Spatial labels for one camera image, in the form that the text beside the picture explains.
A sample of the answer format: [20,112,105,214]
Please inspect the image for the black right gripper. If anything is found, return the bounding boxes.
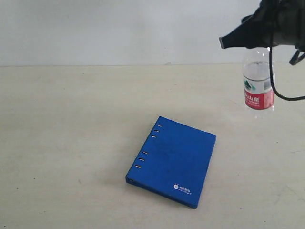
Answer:
[219,0,305,52]

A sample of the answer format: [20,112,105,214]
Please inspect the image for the clear water bottle red label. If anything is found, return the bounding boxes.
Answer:
[242,48,275,111]

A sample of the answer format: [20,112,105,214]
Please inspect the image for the blue ring binder notebook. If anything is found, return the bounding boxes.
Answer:
[125,116,216,209]

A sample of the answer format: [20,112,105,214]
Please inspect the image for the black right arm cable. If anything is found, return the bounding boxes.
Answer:
[269,0,305,101]

